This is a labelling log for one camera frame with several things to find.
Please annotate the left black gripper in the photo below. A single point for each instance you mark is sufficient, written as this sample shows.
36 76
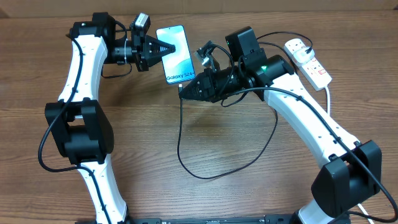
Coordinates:
143 60

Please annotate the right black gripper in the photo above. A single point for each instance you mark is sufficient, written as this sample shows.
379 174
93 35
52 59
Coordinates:
208 81

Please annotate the Samsung Galaxy smartphone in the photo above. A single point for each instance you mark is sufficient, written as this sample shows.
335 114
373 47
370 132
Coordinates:
178 66

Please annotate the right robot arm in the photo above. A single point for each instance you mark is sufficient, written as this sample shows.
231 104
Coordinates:
350 170

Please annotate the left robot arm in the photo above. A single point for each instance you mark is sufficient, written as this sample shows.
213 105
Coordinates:
80 136

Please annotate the white charger plug adapter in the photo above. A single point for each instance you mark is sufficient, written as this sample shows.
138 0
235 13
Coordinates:
304 55

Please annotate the white power strip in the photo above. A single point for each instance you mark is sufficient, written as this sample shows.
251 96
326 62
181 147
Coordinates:
313 71

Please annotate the brown cardboard backboard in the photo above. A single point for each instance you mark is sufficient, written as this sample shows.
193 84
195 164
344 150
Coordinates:
74 8

